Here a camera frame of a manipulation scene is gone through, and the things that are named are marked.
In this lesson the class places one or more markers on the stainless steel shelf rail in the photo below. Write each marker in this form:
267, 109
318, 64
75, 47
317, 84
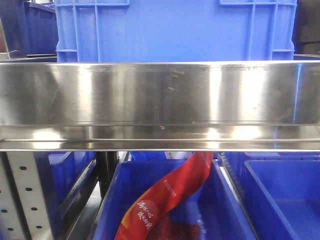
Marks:
196, 106

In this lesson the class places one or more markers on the large blue plastic bin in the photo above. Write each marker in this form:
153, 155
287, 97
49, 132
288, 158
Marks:
174, 30

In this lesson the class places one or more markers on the blue bin lower middle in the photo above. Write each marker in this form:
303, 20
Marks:
211, 213

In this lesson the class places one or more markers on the dark blue bin upper left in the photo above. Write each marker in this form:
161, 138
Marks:
27, 29

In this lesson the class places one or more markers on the white perforated shelf post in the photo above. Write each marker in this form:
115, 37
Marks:
23, 210

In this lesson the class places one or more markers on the blue bin lower right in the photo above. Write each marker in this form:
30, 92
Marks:
280, 192

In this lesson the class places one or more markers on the blue bin lower left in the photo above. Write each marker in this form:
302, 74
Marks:
67, 179

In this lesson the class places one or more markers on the red printed snack bag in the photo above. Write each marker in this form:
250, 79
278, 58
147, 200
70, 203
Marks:
163, 196

